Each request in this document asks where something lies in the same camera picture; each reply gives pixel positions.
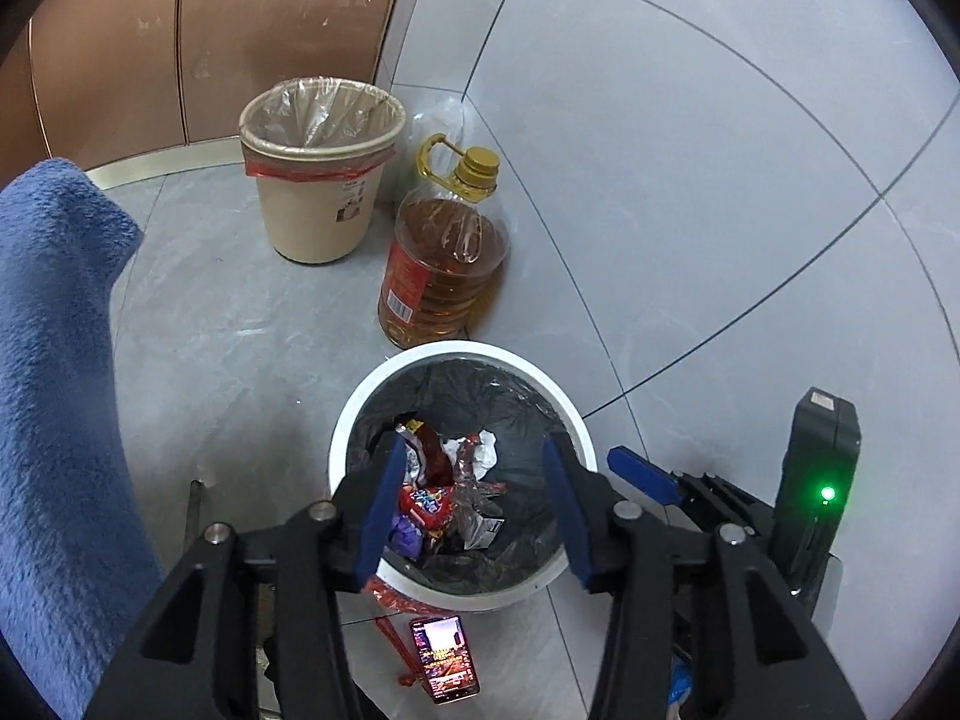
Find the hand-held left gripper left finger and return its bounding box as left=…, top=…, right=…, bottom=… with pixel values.
left=82, top=435, right=410, bottom=720

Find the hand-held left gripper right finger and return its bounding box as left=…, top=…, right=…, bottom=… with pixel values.
left=541, top=431, right=863, bottom=720

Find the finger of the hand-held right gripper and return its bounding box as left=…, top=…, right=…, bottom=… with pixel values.
left=607, top=448, right=775, bottom=535

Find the colourful snack wrapper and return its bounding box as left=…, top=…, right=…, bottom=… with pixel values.
left=397, top=484, right=458, bottom=535

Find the clear red wrapper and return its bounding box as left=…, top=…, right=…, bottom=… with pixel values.
left=450, top=436, right=509, bottom=553

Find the black bin liner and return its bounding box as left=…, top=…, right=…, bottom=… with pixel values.
left=347, top=360, right=576, bottom=595

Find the white trash bin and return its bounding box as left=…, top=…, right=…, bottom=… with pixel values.
left=328, top=341, right=598, bottom=613

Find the beige trash bin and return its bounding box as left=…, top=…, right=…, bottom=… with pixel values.
left=240, top=77, right=407, bottom=265

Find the dark red snack wrapper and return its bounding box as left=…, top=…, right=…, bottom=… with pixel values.
left=395, top=420, right=455, bottom=488

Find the smartphone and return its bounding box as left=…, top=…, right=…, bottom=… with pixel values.
left=409, top=615, right=482, bottom=704

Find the cooking oil bottle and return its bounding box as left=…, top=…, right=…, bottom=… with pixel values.
left=377, top=133, right=511, bottom=350

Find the blue blanket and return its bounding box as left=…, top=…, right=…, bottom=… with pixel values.
left=0, top=157, right=167, bottom=720

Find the clear bin liner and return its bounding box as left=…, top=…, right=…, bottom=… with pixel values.
left=240, top=77, right=407, bottom=185

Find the brown cabinet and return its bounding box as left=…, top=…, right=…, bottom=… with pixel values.
left=0, top=0, right=418, bottom=190

